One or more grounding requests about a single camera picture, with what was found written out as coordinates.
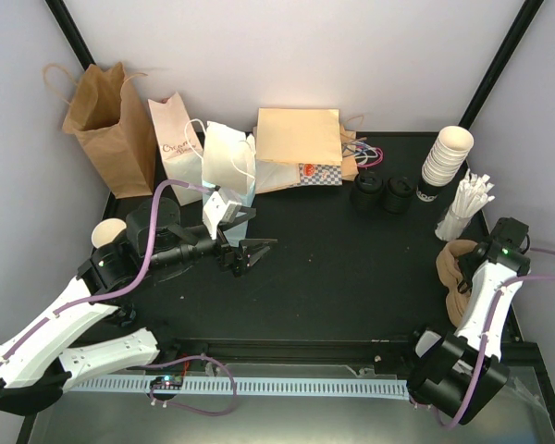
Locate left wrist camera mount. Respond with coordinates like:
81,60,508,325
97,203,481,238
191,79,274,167
203,188,243,241

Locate paper cup near left arm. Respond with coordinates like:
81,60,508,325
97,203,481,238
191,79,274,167
91,218,127,249

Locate stack of white paper cups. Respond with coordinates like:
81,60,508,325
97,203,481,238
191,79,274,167
416,126,475,203

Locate light blue paper bag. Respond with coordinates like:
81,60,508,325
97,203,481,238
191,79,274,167
183,118,258,249

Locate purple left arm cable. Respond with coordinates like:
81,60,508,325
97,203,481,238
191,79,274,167
0,179,238,415

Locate black right frame post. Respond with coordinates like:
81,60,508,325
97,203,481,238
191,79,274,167
458,0,544,130

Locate bundle of white straws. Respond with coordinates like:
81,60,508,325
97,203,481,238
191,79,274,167
435,169,495,241

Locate black left frame post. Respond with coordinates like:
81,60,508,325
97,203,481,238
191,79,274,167
44,0,95,70

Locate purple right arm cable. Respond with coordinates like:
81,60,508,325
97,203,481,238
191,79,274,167
409,246,555,431

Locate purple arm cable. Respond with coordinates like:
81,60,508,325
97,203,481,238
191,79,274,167
0,179,238,415
409,246,555,431

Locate flat tan paper bag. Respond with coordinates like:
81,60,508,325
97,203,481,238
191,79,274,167
255,108,342,166

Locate brown kraft paper bag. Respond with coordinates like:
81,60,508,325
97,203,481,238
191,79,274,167
42,62,157,199

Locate black frame post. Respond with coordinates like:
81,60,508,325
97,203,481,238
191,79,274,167
458,0,544,130
44,0,95,70

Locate light blue slotted cable duct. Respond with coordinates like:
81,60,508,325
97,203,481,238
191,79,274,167
73,375,409,401

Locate flat bags with coloured handles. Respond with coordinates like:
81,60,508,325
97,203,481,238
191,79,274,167
339,115,384,181

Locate stack black lids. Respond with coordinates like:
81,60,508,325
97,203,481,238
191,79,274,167
382,176,416,215
350,170,385,214

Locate right stack black lids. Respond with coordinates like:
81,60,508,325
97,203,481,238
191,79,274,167
382,176,416,215

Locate small lit circuit board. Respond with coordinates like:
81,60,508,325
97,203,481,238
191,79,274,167
149,376,183,390

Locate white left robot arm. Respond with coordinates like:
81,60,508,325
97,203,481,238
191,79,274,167
0,193,276,416

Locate pink cream paper bag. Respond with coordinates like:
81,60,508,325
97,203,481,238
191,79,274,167
148,92,203,186

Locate left stack black lids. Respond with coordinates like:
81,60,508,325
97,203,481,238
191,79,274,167
350,170,385,214

